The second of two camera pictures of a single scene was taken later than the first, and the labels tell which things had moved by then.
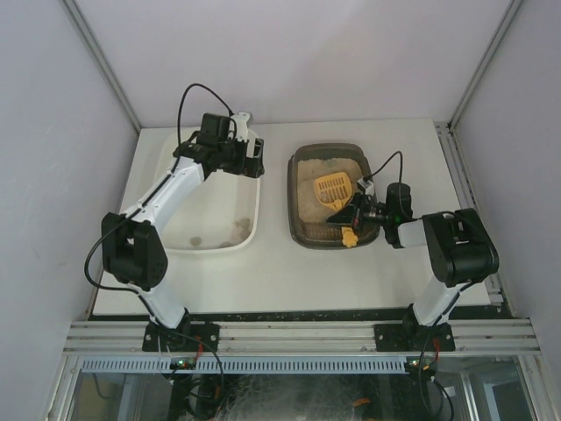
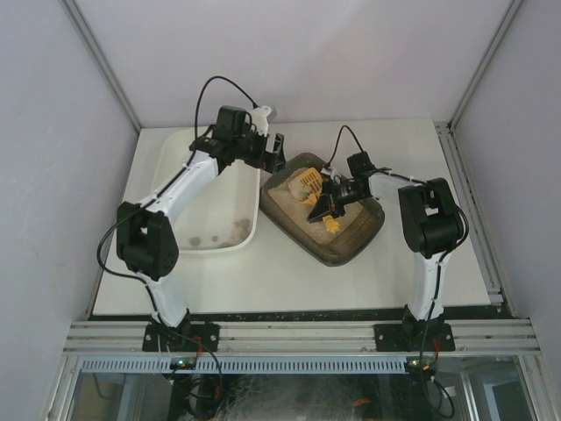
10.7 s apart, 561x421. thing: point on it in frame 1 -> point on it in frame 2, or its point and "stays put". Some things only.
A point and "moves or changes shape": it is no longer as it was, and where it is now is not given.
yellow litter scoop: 335,189 moves or changes shape
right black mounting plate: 392,338 stays put
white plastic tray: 221,216 stays put
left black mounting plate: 186,338 stays put
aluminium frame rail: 302,337 stays put
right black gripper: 358,210 -> 330,198
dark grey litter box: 322,177 moves or changes shape
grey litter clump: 244,224 stays put
